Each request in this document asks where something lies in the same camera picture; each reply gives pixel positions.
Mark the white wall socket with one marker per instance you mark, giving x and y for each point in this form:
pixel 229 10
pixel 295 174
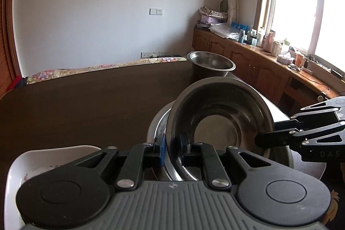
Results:
pixel 144 54

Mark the yellow patterned dark cloth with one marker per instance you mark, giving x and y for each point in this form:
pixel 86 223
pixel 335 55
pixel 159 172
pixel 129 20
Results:
pixel 333 203

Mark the orange jar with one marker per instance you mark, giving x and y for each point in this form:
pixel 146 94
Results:
pixel 300 59

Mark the stack of boxes and cloths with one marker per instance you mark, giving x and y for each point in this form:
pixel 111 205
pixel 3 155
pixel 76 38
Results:
pixel 213 17

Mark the teal cup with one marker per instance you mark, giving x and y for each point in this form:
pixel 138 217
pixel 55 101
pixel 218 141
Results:
pixel 254 42

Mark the wooden window cabinet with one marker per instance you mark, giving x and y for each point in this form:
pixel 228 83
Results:
pixel 258 68

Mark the white cup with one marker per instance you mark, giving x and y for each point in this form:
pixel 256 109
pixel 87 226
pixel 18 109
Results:
pixel 276 48

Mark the white floral square plate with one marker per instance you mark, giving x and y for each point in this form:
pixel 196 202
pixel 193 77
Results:
pixel 18 173

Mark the wooden louvred wardrobe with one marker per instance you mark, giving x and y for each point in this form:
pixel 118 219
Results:
pixel 8 17

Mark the green-lidded bottle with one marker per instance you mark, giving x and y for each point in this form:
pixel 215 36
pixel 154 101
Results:
pixel 285 46

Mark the red cloth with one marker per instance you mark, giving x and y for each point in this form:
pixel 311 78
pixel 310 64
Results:
pixel 17 82

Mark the blue can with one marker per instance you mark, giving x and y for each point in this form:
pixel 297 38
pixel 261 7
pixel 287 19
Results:
pixel 242 36

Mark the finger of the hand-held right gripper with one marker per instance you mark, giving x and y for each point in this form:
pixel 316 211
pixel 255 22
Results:
pixel 310 116
pixel 272 139

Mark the tissue box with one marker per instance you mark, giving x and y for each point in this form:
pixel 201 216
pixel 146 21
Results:
pixel 285 59

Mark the row of blue boxes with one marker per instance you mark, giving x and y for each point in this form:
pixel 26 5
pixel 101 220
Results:
pixel 239 25

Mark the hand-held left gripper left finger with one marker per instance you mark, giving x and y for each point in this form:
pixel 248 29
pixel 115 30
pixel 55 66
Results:
pixel 162 151

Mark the clear plastic sheets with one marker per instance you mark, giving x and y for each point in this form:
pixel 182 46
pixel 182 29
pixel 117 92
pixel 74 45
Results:
pixel 225 30

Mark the pink container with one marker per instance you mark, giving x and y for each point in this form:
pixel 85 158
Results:
pixel 270 41

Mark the white power strip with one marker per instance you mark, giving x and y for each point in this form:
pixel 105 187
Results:
pixel 306 70

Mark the floral bed quilt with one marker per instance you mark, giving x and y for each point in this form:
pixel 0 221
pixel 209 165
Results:
pixel 107 67

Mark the white bottle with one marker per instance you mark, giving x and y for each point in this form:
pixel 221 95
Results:
pixel 260 37

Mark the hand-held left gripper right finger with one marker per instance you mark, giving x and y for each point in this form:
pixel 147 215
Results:
pixel 185 147

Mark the long white box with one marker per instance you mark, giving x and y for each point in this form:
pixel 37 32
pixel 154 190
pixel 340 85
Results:
pixel 326 65

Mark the row of white wall sockets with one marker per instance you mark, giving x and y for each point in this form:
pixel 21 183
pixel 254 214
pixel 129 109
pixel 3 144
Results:
pixel 161 53

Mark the white wall switch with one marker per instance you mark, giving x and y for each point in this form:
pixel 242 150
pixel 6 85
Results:
pixel 156 11

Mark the steel bowl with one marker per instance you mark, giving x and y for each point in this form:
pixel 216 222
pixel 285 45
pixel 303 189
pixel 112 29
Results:
pixel 157 125
pixel 229 100
pixel 211 64

